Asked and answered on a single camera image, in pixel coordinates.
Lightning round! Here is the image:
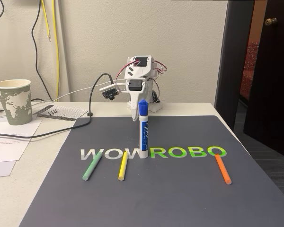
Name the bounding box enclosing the blue dry-erase marker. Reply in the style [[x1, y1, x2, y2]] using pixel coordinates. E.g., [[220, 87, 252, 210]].
[[138, 99, 149, 159]]

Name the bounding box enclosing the yellow chalk stick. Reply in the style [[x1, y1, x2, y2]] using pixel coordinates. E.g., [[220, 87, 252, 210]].
[[117, 151, 129, 182]]

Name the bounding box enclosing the lined paper sheet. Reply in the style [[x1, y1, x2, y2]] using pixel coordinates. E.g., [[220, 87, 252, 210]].
[[32, 105, 89, 122]]

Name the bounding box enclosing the green chalk stick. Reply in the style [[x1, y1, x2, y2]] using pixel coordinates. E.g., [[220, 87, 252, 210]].
[[82, 152, 103, 182]]

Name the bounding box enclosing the grey mat with WOWROBO print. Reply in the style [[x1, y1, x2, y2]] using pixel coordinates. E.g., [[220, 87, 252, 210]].
[[18, 115, 284, 227]]

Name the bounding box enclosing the orange chalk stick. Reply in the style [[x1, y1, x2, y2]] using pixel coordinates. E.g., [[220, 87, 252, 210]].
[[214, 153, 232, 185]]

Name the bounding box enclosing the red patterned upholstery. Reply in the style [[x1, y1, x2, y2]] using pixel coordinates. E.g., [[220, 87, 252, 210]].
[[240, 40, 260, 100]]

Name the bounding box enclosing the paper cup with world map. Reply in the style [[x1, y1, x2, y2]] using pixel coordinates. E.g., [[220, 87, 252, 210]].
[[0, 79, 33, 126]]

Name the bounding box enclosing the white printed paper sheet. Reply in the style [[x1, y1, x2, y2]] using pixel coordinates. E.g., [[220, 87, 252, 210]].
[[0, 117, 43, 145]]

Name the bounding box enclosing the white paper with red text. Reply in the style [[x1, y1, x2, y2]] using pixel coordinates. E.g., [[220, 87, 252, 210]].
[[0, 136, 30, 164]]

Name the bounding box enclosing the dark brown door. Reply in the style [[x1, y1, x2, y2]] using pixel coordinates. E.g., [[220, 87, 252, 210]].
[[243, 0, 284, 162]]

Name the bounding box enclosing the blank white paper sheet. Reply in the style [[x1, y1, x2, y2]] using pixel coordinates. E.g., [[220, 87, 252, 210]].
[[0, 160, 17, 179]]

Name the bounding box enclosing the brass door knob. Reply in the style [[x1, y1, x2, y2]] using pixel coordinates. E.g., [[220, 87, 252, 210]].
[[265, 17, 278, 27]]

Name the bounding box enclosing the small camera on white mount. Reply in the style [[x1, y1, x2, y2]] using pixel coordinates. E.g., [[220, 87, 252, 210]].
[[99, 84, 121, 100]]

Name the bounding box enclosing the black camera cable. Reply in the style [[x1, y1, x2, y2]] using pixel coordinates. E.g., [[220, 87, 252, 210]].
[[0, 73, 115, 143]]

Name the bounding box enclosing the white cable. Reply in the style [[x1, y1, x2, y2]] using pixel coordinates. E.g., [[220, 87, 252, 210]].
[[30, 81, 124, 103]]

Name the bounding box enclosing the dark grey door frame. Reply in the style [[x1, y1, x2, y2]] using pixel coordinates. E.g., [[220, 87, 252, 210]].
[[214, 0, 255, 133]]

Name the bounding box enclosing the yellow wire with bare end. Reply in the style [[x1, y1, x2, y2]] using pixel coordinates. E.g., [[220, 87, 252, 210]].
[[41, 0, 52, 42]]

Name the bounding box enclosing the black wall cable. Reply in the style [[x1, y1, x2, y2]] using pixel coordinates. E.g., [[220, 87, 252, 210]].
[[31, 0, 53, 102]]

